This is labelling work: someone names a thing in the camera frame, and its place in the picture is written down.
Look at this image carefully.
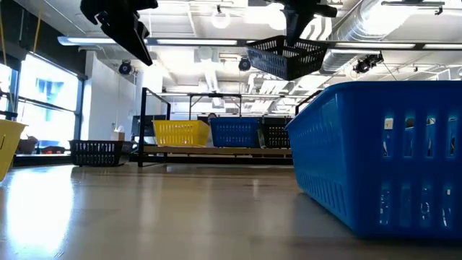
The yellow hanging cable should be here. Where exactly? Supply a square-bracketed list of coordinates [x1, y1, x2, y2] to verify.
[32, 13, 43, 54]
[0, 6, 6, 56]

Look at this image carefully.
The white tissue box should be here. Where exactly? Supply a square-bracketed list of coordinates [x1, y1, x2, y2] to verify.
[110, 125, 126, 142]

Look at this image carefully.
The yellow slotted plastic basket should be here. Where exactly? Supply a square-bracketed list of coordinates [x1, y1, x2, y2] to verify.
[152, 119, 211, 148]
[0, 118, 28, 183]

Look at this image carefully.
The black slotted plastic basket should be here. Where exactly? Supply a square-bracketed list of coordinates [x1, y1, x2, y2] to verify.
[260, 122, 292, 149]
[246, 35, 330, 82]
[68, 139, 133, 168]

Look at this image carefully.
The silver ventilation duct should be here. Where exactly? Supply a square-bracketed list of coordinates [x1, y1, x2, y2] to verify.
[321, 0, 389, 73]

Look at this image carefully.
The round white ceiling lamp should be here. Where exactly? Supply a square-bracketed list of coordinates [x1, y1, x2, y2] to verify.
[211, 5, 232, 30]

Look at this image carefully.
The black computer monitor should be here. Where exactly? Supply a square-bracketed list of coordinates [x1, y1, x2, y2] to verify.
[131, 114, 167, 138]

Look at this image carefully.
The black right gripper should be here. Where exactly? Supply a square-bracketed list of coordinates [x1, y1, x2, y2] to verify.
[266, 0, 339, 46]

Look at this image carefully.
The black camera on mount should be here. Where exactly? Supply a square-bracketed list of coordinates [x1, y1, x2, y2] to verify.
[353, 52, 384, 74]

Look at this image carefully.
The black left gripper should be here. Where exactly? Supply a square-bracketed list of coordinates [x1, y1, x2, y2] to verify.
[79, 0, 159, 66]

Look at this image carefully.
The wooden shelf with black frame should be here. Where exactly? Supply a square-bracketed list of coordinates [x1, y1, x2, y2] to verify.
[138, 87, 322, 168]

